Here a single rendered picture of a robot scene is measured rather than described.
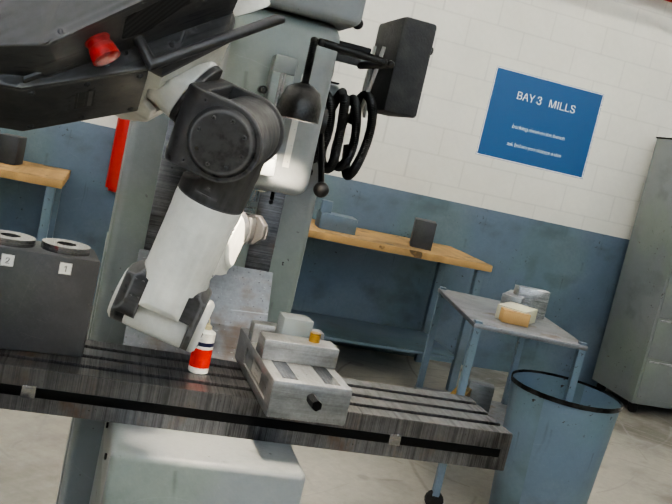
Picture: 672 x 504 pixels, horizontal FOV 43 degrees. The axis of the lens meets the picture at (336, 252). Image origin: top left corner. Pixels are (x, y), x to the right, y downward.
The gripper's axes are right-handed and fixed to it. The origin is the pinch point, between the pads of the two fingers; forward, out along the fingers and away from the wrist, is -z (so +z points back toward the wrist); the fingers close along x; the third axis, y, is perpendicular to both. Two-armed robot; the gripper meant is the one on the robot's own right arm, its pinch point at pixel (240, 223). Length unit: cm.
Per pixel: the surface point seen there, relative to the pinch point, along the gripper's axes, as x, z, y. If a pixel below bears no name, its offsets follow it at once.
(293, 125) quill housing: -7.4, 7.1, -20.4
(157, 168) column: 28.0, -28.7, -4.9
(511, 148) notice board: -79, -482, -50
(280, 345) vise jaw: -13.4, 3.8, 20.4
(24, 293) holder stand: 32.5, 15.9, 19.8
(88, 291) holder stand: 22.9, 10.6, 17.8
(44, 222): 177, -296, 57
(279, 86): -4.5, 12.4, -26.3
